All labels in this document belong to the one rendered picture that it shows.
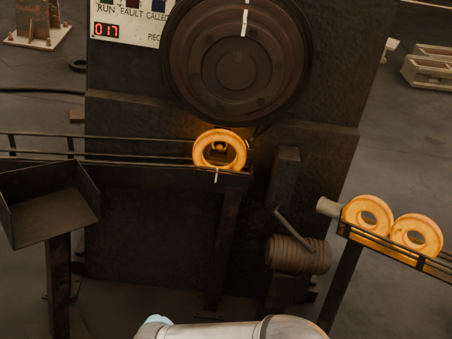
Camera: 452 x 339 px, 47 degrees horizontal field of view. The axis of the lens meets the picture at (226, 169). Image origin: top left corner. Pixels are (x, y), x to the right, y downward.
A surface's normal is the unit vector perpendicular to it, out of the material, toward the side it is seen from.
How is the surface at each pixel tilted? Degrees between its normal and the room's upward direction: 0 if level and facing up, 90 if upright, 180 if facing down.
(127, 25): 90
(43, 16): 90
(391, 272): 0
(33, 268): 0
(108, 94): 0
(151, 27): 90
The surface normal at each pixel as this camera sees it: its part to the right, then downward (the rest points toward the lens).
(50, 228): 0.08, -0.80
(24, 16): -0.04, 0.55
